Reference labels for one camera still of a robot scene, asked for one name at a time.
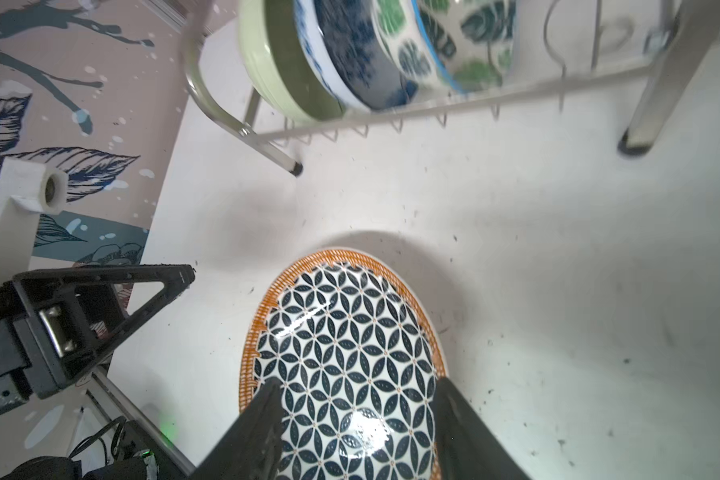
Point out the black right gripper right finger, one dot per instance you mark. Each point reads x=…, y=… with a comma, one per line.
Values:
x=466, y=448

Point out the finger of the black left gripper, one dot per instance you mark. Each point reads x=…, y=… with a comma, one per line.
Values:
x=76, y=317

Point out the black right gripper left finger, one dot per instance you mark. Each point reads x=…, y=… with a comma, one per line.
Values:
x=253, y=445

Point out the white patterned plate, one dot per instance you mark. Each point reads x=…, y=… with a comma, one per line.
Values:
x=359, y=362

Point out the silver two-tier dish rack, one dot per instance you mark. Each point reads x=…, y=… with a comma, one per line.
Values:
x=693, y=31

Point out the light green bowl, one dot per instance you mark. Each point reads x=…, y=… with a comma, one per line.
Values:
x=276, y=64

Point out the blue white patterned bowl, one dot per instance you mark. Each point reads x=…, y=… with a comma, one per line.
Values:
x=340, y=45

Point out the green leaf patterned bowl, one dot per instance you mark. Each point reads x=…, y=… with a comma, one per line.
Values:
x=448, y=45

